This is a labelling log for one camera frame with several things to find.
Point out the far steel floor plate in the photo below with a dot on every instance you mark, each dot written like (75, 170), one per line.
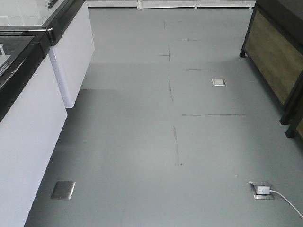
(218, 82)

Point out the far white chest freezer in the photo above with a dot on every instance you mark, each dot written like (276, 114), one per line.
(67, 26)

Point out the white chest freezer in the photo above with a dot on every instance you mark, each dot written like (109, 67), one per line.
(67, 26)
(32, 114)

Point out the white base shelf row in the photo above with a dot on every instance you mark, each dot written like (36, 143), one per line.
(157, 4)

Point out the closed steel floor plate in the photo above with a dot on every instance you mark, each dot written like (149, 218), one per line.
(63, 190)

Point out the near white chest freezer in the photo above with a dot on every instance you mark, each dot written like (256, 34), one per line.
(32, 114)

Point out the white power adapter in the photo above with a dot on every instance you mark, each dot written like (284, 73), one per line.
(262, 190)

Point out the open floor socket box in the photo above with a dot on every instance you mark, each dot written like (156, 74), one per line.
(260, 197)

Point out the wooden black-framed display stand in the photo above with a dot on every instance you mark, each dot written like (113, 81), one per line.
(274, 43)

